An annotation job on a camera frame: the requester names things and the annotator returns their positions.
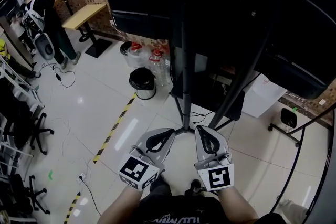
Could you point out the black office chair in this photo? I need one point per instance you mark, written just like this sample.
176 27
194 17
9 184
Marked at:
26 191
23 118

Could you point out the black office chairs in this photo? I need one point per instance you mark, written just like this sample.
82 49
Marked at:
18 81

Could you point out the steel bin with black bag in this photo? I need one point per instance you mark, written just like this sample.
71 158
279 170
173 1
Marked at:
141 78

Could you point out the person's black shirt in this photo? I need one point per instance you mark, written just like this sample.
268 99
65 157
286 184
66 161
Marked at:
183 209

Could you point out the rolling whiteboard with black frame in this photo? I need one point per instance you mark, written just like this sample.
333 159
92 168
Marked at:
329 191

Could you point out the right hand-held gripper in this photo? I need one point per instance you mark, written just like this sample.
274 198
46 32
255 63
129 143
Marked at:
218 177

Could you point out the black metal TV stand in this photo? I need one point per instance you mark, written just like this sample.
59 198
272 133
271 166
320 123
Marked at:
186 86

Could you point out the small black and white bin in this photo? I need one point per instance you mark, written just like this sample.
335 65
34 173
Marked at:
288 117

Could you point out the person's right forearm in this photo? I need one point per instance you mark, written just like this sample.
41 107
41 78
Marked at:
236 204

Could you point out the yellow black floor tape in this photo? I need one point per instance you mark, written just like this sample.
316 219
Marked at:
115 126
72 207

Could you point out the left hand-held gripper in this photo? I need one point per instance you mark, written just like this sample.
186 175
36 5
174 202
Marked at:
136 171

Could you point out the wooden table with black base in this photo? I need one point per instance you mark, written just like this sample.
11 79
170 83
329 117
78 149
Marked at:
84 14

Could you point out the person's black shoe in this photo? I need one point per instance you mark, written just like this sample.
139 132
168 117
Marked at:
160 186
194 186

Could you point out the person's left forearm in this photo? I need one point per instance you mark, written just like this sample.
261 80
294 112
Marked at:
118 207

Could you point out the white wall socket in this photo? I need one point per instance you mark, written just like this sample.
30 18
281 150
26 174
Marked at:
322 101

